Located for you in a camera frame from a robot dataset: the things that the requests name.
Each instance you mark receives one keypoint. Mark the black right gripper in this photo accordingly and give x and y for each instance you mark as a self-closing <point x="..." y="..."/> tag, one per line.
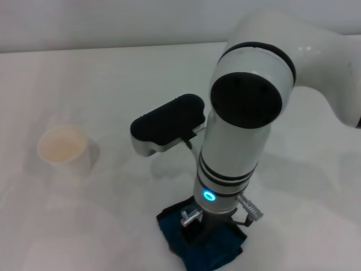
<point x="207" y="228"/>

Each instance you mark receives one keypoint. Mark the blue rag with black trim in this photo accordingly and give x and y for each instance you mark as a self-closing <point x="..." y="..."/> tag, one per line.
<point x="222" y="251"/>

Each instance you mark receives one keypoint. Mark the white paper cup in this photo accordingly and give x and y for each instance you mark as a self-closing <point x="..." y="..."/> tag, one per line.
<point x="63" y="148"/>

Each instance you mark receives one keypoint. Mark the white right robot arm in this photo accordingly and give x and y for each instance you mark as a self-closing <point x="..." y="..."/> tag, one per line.
<point x="253" y="84"/>

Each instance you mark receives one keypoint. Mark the small silver bracket connector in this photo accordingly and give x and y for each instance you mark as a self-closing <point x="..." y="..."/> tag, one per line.
<point x="189" y="216"/>

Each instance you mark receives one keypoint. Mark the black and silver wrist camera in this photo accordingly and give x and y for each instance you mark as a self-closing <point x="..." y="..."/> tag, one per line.
<point x="166" y="121"/>

